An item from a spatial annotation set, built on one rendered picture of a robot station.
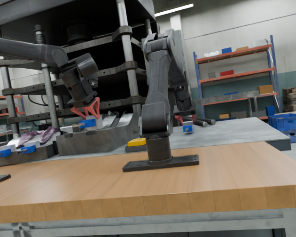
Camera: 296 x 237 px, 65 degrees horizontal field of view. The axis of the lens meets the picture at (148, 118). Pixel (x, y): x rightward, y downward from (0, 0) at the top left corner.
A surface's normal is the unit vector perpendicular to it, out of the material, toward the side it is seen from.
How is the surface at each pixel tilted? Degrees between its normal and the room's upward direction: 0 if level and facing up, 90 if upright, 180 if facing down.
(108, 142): 90
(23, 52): 93
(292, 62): 90
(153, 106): 56
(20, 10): 90
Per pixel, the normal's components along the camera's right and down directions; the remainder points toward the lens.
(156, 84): -0.35, -0.48
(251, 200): -0.20, 0.08
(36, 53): 0.05, 0.05
